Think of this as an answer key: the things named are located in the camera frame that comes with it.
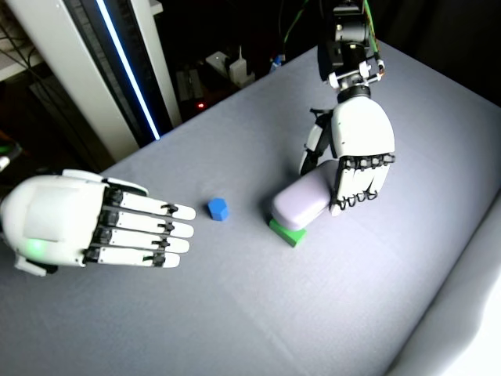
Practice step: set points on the blue hexagonal block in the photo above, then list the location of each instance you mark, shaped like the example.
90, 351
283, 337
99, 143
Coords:
218, 209

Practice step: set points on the grey table cloth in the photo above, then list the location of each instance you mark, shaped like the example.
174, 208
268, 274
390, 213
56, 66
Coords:
250, 305

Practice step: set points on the lavender rounded case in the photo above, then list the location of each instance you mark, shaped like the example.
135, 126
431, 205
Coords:
301, 199

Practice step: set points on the white column with blue light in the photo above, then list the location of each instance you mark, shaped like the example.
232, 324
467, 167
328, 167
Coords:
78, 78

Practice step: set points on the black device with red light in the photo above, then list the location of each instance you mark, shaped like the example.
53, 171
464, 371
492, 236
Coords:
192, 92

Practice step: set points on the white plug adapter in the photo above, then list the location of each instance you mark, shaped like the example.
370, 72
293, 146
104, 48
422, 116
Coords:
240, 70

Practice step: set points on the blue plug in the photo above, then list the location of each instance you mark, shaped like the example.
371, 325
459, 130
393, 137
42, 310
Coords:
277, 62

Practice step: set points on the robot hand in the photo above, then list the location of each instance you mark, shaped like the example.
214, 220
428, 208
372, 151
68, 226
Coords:
362, 129
55, 219

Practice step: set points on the green block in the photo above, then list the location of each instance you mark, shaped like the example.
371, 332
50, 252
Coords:
291, 235

